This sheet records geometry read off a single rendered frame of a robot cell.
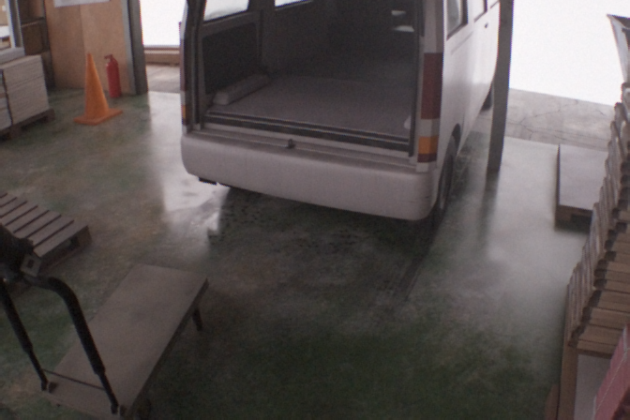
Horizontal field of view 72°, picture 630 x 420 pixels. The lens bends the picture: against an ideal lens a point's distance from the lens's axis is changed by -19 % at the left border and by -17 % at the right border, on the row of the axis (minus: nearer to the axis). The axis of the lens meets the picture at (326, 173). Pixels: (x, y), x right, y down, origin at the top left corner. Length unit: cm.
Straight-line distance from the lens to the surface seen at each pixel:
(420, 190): 236
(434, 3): 226
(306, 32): 403
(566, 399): 199
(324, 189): 249
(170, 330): 204
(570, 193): 339
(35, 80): 566
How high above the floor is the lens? 153
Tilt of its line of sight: 25 degrees down
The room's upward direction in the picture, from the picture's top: 1 degrees counter-clockwise
